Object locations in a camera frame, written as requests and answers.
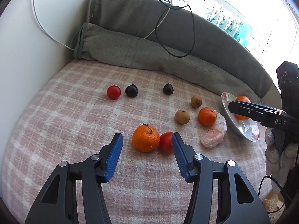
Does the peeled pomelo segment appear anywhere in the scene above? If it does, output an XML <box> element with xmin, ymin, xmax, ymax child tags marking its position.
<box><xmin>200</xmin><ymin>113</ymin><xmax>227</xmax><ymax>148</ymax></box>

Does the pink plaid tablecloth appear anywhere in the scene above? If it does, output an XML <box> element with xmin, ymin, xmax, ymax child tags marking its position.
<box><xmin>1</xmin><ymin>60</ymin><xmax>272</xmax><ymax>223</ymax></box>

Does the blue detergent bottle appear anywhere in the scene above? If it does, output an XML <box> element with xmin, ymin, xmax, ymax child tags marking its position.
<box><xmin>234</xmin><ymin>23</ymin><xmax>253</xmax><ymax>47</ymax></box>

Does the small mandarin orange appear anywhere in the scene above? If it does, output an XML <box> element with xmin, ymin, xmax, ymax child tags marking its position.
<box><xmin>198</xmin><ymin>107</ymin><xmax>217</xmax><ymax>126</ymax></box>

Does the black cable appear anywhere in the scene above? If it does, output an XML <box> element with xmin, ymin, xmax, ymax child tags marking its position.
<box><xmin>139</xmin><ymin>0</ymin><xmax>196</xmax><ymax>58</ymax></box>

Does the brown longan fruit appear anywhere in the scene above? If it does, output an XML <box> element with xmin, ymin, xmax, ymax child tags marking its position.
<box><xmin>190</xmin><ymin>95</ymin><xmax>202</xmax><ymax>108</ymax></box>
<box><xmin>175</xmin><ymin>110</ymin><xmax>190</xmax><ymax>125</ymax></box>

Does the mandarin orange with stem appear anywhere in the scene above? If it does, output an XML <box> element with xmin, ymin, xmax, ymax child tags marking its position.
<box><xmin>132</xmin><ymin>124</ymin><xmax>160</xmax><ymax>153</ymax></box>

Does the red cherry tomato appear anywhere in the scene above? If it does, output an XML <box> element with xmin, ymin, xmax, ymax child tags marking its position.
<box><xmin>107</xmin><ymin>85</ymin><xmax>121</xmax><ymax>100</ymax></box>
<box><xmin>159</xmin><ymin>132</ymin><xmax>173</xmax><ymax>154</ymax></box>

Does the white cable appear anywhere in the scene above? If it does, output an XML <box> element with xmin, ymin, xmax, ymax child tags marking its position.
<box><xmin>32</xmin><ymin>0</ymin><xmax>76</xmax><ymax>51</ymax></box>

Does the grey folded blanket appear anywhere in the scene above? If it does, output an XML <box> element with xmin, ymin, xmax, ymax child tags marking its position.
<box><xmin>70</xmin><ymin>0</ymin><xmax>273</xmax><ymax>102</ymax></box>

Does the large orange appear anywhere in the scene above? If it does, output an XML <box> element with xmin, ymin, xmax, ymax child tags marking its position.
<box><xmin>234</xmin><ymin>95</ymin><xmax>251</xmax><ymax>121</ymax></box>

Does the white gloved right hand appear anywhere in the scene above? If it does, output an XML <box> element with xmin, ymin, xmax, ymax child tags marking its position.
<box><xmin>265</xmin><ymin>128</ymin><xmax>298</xmax><ymax>187</ymax></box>

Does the floral white plate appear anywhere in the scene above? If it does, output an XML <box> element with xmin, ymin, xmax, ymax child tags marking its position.
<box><xmin>221</xmin><ymin>92</ymin><xmax>259</xmax><ymax>143</ymax></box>

